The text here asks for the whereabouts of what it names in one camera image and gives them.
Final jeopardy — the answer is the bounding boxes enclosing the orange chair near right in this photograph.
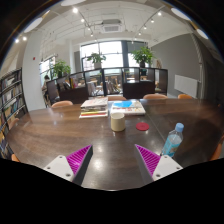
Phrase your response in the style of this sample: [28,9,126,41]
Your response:
[210,135,224,161]

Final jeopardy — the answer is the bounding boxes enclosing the seated person in background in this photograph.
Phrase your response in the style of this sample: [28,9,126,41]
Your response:
[42,75,50,91]

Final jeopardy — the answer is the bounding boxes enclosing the potted plant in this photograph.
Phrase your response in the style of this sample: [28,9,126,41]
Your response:
[131,47,154,68]
[87,53,106,69]
[51,59,71,78]

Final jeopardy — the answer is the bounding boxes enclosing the tall bookshelf left wall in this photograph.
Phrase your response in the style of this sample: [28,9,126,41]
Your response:
[0,68,27,159]

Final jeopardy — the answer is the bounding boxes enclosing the orange chair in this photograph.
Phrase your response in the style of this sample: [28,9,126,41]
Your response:
[108,96,127,101]
[143,94,168,99]
[52,100,73,108]
[11,154,20,162]
[210,135,224,161]
[178,94,193,99]

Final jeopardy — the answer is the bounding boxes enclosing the ceiling air conditioner unit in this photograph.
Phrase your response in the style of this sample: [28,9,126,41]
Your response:
[101,19,122,33]

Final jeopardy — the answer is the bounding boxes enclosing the potted plant centre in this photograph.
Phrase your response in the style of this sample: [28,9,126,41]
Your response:
[87,53,106,69]

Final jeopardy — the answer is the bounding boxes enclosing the orange chair rightmost far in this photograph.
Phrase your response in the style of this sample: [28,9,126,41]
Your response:
[178,94,193,99]

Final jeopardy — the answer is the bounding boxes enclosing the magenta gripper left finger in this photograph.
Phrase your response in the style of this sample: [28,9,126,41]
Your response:
[43,144,94,187]

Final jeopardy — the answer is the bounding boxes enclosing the orange chair far centre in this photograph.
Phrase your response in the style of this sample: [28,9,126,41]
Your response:
[108,96,127,101]

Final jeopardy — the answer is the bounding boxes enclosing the orange chair far right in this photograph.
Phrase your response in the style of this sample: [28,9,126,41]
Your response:
[143,94,168,99]

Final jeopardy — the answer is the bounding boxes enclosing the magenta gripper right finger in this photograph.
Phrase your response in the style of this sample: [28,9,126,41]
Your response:
[134,143,184,186]

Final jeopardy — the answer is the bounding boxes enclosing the stack of books left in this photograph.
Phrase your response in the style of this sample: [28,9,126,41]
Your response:
[80,97,108,118]

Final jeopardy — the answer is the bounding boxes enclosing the orange chair far left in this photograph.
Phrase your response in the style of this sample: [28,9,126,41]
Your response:
[52,100,73,108]

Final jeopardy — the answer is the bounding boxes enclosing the orange chair near left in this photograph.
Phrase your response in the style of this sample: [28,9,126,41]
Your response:
[11,154,20,162]

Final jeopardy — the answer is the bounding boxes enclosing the potted plant left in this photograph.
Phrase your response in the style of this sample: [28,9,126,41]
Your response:
[51,59,71,78]

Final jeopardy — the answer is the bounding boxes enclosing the potted plant right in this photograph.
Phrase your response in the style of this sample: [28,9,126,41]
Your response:
[131,47,154,68]

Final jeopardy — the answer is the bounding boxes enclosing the clear plastic water bottle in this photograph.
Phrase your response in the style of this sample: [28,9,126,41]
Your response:
[162,123,184,157]

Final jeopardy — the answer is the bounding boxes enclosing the white wall radiator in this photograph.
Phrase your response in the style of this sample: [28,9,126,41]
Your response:
[174,75,198,98]

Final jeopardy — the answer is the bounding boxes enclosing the blue white book right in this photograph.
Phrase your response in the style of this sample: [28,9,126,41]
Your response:
[110,100,146,115]

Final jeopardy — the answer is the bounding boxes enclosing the red round coaster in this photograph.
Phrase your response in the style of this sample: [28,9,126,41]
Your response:
[136,122,149,131]

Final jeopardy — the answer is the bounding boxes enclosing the dark low shelf divider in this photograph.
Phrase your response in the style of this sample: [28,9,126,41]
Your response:
[47,67,168,104]

